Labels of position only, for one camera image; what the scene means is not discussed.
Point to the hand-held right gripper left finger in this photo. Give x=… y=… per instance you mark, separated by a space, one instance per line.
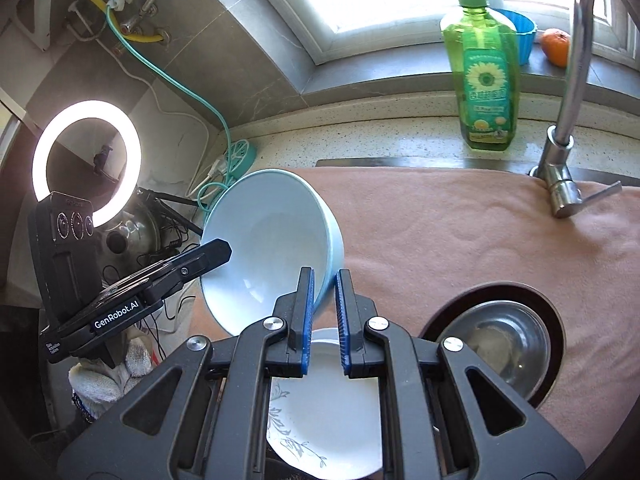
x=307 y=330

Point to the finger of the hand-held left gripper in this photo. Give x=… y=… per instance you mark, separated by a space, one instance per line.
x=200 y=260

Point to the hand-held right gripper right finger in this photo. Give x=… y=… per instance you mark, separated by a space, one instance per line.
x=342 y=330

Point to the light blue bowl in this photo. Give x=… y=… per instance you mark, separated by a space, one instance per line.
x=265 y=240

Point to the person's left hand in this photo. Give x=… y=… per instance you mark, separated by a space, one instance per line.
x=105 y=382

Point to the black tripod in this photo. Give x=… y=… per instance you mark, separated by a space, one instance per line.
x=165 y=199

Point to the grey leaf print white plate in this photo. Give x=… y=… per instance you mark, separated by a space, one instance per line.
x=330 y=420

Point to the teal round fan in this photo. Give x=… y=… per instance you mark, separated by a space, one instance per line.
x=245 y=155

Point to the pink towel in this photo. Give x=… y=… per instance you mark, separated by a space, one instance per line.
x=425 y=230

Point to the large stainless steel bowl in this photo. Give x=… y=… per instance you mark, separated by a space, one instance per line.
x=495 y=345

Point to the steel sink rim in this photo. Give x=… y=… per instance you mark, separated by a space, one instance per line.
x=400 y=162

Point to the dark brown bowl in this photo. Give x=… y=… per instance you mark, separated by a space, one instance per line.
x=555 y=330

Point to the green dish soap bottle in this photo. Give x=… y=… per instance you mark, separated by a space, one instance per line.
x=487 y=90

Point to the steel faucet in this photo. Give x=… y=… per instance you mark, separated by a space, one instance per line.
x=575 y=85

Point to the blue container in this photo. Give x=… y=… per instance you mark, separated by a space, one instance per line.
x=525 y=35

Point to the orange fruit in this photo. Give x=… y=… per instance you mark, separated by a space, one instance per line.
x=556 y=46

